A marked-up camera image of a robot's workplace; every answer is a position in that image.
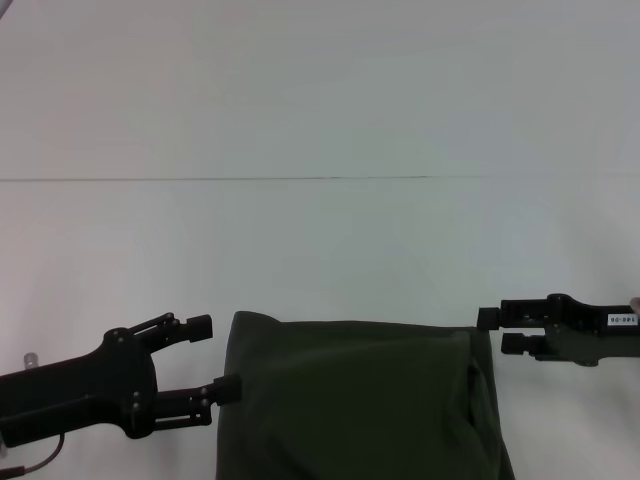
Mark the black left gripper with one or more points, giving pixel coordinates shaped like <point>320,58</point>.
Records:
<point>90,385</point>

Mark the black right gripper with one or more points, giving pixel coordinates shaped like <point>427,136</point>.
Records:
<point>590,330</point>

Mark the dark green shirt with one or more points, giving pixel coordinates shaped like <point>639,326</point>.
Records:
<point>350,400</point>

